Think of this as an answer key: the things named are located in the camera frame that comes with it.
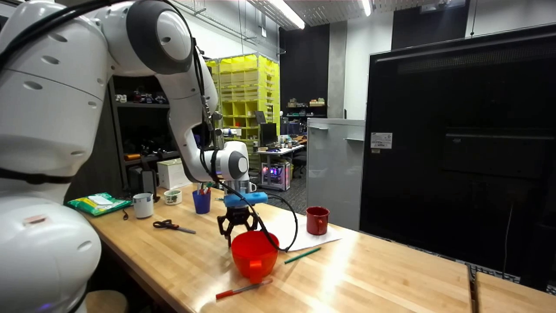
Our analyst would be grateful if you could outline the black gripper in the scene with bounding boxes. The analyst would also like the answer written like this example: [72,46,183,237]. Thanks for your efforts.
[217,210,257,241]

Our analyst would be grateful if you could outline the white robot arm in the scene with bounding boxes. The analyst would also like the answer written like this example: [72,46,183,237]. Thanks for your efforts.
[0,0,249,313]

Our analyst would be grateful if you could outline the blue pen holder cup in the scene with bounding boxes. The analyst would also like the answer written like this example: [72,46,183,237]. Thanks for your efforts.
[193,185,211,215]

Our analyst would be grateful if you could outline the orange red pen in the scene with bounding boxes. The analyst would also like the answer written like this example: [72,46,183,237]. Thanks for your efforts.
[216,281,271,302]

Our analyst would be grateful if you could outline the white box on counter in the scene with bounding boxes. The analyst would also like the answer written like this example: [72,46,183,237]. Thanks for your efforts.
[164,190,183,206]

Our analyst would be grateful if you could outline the green pen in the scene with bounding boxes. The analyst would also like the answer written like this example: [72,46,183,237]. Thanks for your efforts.
[283,248,322,265]

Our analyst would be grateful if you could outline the large orange cup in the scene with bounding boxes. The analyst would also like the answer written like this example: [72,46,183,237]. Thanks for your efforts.
[231,232,278,284]

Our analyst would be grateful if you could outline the white paper sheet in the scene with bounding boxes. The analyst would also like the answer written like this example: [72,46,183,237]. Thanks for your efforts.
[271,229,341,253]

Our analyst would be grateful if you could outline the small dark red mug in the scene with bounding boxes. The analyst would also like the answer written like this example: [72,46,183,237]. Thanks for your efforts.
[304,206,330,236]

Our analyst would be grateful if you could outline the white mug with green contents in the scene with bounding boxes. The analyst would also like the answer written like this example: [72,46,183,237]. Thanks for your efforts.
[132,194,153,220]

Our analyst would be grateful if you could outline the grey metal cabinet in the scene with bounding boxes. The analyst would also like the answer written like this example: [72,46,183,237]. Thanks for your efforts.
[306,119,365,230]

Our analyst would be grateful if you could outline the green wipes packet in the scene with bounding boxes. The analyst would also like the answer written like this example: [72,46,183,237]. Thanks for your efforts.
[66,194,131,218]

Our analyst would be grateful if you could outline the yellow storage shelf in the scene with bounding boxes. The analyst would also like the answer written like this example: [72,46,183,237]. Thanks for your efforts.
[209,55,282,145]

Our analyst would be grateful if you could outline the black rolling panel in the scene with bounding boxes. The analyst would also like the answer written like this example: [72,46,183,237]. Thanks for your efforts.
[360,27,556,289]

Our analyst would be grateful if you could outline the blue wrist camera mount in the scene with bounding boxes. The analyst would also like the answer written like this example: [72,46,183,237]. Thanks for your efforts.
[224,192,268,210]

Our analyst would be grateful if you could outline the black handled scissors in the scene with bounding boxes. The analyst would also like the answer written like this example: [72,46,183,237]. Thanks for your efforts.
[153,220,197,236]

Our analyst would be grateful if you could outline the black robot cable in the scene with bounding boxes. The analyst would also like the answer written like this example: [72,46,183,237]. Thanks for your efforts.
[190,51,301,255]

